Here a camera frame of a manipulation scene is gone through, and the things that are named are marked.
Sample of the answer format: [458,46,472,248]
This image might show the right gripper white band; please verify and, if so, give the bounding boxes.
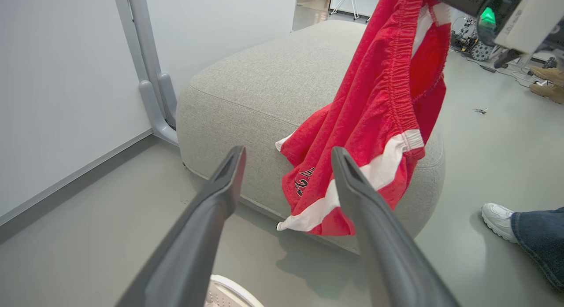
[427,0,564,69]

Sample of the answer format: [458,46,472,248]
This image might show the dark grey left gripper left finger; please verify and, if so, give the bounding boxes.
[115,145,246,307]

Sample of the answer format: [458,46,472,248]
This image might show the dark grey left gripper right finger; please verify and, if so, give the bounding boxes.
[331,147,461,307]

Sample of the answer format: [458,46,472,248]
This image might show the red shorts with white trim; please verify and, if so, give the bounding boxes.
[275,0,452,236]

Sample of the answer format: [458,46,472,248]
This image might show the white laundry basket brown rim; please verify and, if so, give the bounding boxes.
[205,275,265,307]

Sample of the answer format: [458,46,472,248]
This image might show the grey fabric sofa seat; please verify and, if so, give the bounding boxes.
[176,20,445,255]

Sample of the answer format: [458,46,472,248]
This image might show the robot equipment with wheel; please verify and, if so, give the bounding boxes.
[450,16,492,62]

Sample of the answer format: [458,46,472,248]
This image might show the tan work boot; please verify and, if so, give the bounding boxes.
[529,82,564,105]
[528,66,564,87]

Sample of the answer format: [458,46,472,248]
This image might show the white sneaker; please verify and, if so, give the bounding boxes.
[481,203,519,244]

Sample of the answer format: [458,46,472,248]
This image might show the blue jeans leg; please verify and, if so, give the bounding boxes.
[510,207,564,294]

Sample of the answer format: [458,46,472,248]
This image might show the black floor cable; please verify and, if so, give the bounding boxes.
[463,52,536,87]

